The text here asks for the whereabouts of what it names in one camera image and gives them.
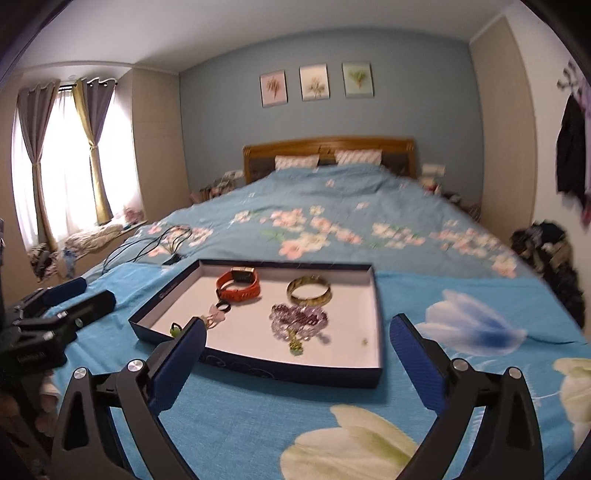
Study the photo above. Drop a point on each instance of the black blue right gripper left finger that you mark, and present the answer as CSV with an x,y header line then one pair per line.
x,y
86,443

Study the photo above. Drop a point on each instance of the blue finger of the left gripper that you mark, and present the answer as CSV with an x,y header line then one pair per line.
x,y
46,298

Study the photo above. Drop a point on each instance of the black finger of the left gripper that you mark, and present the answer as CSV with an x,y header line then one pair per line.
x,y
78,315

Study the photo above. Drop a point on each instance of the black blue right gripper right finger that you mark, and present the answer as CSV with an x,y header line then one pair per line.
x,y
508,443

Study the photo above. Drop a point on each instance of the window sill clutter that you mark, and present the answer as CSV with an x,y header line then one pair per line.
x,y
46,263

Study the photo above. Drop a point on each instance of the orange smart watch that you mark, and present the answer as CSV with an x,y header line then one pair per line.
x,y
238,285

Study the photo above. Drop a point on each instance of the left cluttered nightstand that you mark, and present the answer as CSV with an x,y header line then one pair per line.
x,y
228,182

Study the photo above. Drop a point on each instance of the cluttered nightstand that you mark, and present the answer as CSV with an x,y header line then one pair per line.
x,y
228,182
432,180

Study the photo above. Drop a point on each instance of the blue floral bedspread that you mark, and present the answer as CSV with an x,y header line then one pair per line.
x,y
457,282

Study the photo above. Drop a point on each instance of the left purple curtain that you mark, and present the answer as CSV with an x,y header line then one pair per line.
x,y
34,107

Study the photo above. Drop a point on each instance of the dark blue shallow box tray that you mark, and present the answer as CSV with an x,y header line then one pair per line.
x,y
313,323

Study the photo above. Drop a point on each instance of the right purple yellow curtain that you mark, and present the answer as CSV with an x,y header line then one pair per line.
x,y
92,99

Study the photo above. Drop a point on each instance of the dark clothes pile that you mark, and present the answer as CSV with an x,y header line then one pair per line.
x,y
546,248

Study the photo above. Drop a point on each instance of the wooden headboard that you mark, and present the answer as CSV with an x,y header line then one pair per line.
x,y
398,154

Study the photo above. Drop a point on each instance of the left striped pillow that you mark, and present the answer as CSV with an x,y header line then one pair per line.
x,y
304,162

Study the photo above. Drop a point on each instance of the striped pillow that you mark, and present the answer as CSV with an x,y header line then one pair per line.
x,y
363,156
304,162

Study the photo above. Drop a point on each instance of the pink framed flower picture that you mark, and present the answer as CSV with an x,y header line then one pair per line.
x,y
273,88

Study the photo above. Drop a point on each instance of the right cluttered nightstand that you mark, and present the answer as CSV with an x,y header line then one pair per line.
x,y
432,180

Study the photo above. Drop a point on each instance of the black hanging clothes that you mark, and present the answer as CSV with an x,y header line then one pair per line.
x,y
571,153

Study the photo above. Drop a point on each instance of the cream framed flower picture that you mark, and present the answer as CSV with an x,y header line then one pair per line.
x,y
314,81

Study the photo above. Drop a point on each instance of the right striped pillow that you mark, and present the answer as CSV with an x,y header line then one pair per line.
x,y
363,156

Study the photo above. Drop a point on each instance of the green framed flower picture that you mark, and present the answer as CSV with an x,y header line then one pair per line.
x,y
358,79

